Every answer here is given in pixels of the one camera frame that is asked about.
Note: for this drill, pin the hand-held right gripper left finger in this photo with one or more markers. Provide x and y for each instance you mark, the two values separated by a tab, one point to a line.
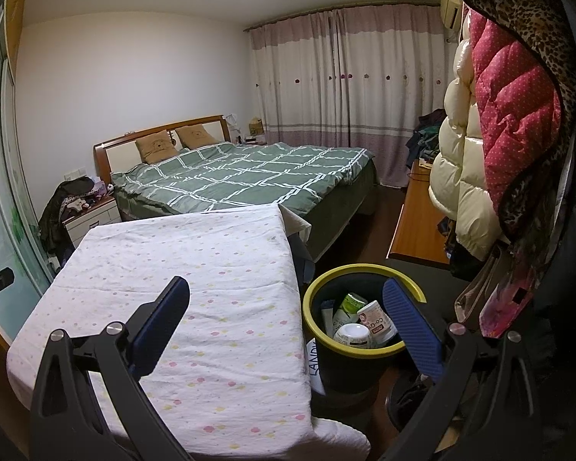
158	326

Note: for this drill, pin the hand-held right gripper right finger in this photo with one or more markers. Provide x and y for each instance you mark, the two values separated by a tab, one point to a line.
413	326

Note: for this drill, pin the white paper cup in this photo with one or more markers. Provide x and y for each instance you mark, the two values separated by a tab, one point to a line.
377	321

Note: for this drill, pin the green white tube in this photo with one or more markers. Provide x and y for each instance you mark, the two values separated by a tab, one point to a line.
350	305

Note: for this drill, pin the yellow-rimmed black waste bin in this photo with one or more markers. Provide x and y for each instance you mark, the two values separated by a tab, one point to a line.
345	369

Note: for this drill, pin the white dotted table sheet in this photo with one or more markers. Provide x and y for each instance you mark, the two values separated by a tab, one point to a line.
197	273

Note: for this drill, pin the beige handbag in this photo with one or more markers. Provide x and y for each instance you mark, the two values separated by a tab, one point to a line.
475	288

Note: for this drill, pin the pink floral bag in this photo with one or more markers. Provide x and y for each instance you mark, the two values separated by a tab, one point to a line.
504	297

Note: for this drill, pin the wooden cabinet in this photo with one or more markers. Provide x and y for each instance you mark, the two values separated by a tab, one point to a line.
417	225

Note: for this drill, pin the sliding door wardrobe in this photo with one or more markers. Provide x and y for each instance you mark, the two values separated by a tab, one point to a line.
5	177

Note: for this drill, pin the white printed paper bag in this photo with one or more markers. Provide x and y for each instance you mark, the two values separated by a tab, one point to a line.
314	365

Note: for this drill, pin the white bedside cabinet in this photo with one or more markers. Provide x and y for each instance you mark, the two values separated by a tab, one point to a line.
93	218
252	140

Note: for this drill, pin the cream puffer jacket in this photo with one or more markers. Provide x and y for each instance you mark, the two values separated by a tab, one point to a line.
461	177

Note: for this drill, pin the wooden headboard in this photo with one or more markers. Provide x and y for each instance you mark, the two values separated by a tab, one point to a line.
101	161

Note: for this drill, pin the bed with green plaid duvet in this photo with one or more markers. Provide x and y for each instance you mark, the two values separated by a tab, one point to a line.
240	173

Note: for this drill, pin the tan pillow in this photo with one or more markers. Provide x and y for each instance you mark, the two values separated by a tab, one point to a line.
156	149
197	137

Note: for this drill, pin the pile of dark clothes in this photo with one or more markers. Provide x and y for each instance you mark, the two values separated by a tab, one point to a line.
427	134

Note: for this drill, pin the small cardboard box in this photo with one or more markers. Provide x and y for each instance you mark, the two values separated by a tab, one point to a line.
257	127

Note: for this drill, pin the pink white curtain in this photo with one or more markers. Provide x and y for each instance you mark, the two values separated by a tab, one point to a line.
341	81

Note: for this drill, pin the white wall socket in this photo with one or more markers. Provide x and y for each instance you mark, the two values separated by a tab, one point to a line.
73	172

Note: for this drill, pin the wall air conditioner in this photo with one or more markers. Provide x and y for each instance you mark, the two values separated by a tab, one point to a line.
450	5

